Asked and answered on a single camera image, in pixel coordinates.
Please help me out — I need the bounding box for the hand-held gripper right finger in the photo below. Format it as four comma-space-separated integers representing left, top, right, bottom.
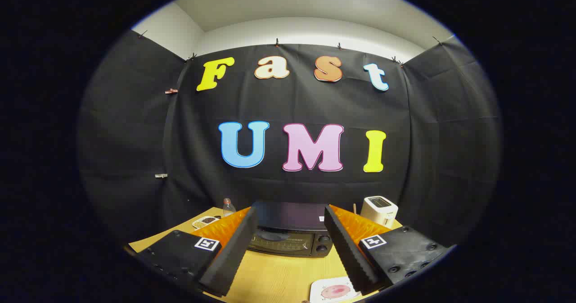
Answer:
324, 204, 455, 296

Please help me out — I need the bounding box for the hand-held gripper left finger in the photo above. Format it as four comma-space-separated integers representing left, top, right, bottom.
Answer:
135, 206, 259, 297

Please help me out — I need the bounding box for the pink ham slice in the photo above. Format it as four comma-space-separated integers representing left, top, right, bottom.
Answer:
321, 284, 352, 300

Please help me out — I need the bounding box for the white square plate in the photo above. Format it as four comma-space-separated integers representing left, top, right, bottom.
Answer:
310, 276, 363, 303

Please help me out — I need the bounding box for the black toaster oven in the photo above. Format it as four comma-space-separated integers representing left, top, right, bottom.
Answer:
247, 200, 334, 258

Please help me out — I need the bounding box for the white bread toaster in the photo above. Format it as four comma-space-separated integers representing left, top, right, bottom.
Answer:
360, 196, 399, 228

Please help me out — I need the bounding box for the white divided snack dish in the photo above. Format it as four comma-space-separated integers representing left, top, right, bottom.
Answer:
192, 216, 220, 229

